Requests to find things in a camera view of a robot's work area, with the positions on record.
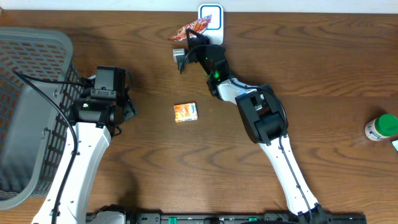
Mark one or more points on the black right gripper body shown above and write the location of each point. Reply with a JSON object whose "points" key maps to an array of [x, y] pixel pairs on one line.
{"points": [[204, 40]]}

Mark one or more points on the red chocolate bar wrapper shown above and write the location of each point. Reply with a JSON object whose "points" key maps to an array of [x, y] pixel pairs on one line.
{"points": [[200, 25]]}

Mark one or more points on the small orange snack box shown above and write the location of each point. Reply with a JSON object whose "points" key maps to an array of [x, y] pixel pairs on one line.
{"points": [[185, 112]]}

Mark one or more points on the green lid jar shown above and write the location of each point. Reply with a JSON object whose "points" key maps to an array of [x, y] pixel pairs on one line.
{"points": [[381, 128]]}

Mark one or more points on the light green tissue pack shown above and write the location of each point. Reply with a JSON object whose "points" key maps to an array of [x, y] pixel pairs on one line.
{"points": [[395, 144]]}

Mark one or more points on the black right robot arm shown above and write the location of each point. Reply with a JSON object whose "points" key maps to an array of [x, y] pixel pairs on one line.
{"points": [[264, 119]]}

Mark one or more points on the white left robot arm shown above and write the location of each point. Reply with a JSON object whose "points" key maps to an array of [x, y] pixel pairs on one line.
{"points": [[94, 118]]}

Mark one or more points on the white barcode scanner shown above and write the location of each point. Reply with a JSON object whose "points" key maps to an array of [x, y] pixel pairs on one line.
{"points": [[215, 29]]}

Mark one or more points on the dark grey plastic basket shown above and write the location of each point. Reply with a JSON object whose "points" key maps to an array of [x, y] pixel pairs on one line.
{"points": [[33, 133]]}

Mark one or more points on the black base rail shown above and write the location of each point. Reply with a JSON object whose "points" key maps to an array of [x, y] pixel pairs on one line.
{"points": [[155, 218]]}

